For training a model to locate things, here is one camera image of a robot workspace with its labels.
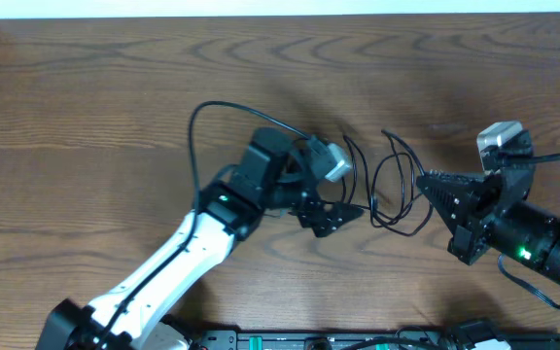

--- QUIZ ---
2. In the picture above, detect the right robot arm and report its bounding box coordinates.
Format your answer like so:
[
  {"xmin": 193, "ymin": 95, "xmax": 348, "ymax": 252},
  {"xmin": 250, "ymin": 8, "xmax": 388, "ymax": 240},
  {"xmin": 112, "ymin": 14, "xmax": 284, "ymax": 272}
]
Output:
[{"xmin": 417, "ymin": 166, "xmax": 560, "ymax": 309}]

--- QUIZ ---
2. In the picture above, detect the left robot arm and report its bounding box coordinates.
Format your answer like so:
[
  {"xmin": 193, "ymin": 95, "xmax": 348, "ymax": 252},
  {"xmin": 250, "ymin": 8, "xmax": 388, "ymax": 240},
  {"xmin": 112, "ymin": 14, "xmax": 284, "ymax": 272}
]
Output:
[{"xmin": 37, "ymin": 127, "xmax": 362, "ymax": 349}]

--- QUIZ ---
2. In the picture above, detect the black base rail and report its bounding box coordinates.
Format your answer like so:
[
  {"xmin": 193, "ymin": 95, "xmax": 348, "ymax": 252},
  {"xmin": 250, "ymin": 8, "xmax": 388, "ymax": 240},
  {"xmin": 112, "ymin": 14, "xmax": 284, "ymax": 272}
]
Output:
[{"xmin": 143, "ymin": 315, "xmax": 560, "ymax": 350}]

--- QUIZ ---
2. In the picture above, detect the black usb cable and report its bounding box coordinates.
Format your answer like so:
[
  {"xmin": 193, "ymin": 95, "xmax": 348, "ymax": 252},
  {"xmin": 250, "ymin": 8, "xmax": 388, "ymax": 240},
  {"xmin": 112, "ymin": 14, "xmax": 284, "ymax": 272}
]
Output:
[{"xmin": 318, "ymin": 128, "xmax": 435, "ymax": 238}]

